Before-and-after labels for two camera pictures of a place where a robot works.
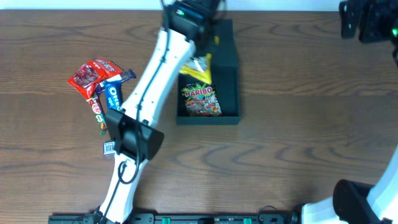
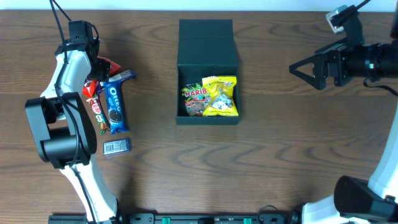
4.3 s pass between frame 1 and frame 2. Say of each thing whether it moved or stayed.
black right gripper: moved
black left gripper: moved
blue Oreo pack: stayed
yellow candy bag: moved
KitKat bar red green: stayed
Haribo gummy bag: stayed
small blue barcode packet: stayed
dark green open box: stayed
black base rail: stayed
